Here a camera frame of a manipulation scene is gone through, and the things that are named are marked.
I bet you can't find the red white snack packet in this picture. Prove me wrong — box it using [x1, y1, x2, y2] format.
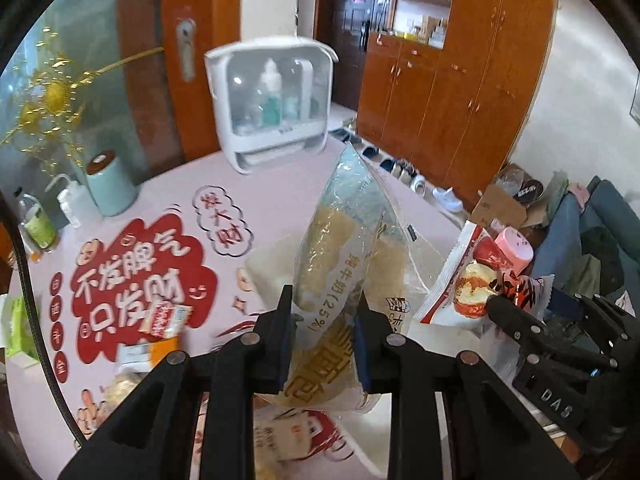
[414, 220, 554, 335]

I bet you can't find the small red white candy packet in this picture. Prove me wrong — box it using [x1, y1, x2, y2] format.
[139, 299, 192, 339]

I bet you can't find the orange white snack bag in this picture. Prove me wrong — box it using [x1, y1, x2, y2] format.
[116, 337, 181, 374]

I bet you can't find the milk bread bag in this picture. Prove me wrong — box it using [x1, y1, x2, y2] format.
[271, 146, 428, 413]

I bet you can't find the beige soda cracker pack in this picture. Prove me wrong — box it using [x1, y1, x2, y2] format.
[254, 405, 322, 462]

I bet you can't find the puffed rice snack bag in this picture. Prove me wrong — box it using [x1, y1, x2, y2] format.
[103, 372, 142, 410]

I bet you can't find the cardboard box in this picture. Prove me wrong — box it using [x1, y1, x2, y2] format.
[470, 164, 549, 229]

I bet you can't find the teal cylindrical canister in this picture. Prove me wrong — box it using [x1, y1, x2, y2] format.
[86, 150, 138, 217]

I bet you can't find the white squeeze wash bottle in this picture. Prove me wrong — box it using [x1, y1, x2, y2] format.
[46, 174, 103, 230]

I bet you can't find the green tissue box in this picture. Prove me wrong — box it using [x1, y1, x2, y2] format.
[0, 294, 39, 370]

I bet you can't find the clear bottle green label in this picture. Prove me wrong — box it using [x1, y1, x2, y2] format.
[14, 188, 58, 252]

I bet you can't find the white cosmetic organizer box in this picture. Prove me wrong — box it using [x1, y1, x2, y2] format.
[204, 36, 338, 174]

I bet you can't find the glass sliding door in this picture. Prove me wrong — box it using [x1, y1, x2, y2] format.
[1, 0, 240, 206]

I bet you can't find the wooden wall cabinet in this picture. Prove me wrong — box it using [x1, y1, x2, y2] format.
[357, 0, 556, 209]

